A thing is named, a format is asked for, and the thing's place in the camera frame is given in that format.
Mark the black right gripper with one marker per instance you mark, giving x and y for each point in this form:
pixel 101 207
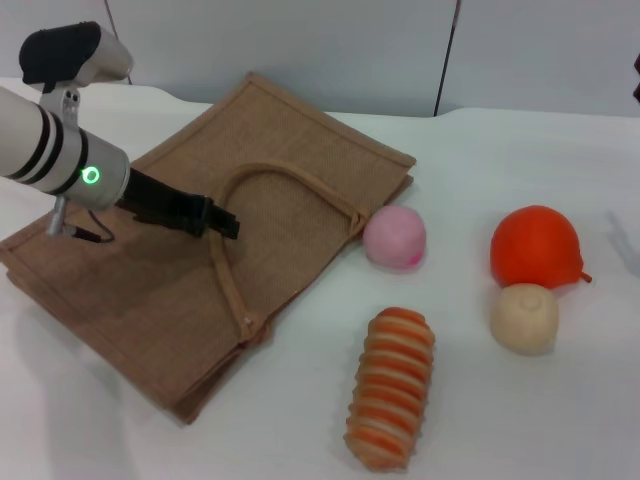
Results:
pixel 637 89

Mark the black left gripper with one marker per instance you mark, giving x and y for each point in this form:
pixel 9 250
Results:
pixel 165 205

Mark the brown woven handbag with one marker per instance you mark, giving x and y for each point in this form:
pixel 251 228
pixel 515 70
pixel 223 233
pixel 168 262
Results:
pixel 150 300

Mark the pink toy peach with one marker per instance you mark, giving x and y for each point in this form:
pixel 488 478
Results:
pixel 395 237

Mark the orange toy fruit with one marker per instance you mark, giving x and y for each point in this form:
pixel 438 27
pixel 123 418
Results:
pixel 532 245

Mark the orange striped bread loaf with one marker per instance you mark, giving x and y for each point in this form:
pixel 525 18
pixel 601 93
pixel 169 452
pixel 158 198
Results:
pixel 392 390

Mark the cream round bun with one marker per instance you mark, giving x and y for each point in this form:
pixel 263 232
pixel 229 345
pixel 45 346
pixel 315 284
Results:
pixel 524 320

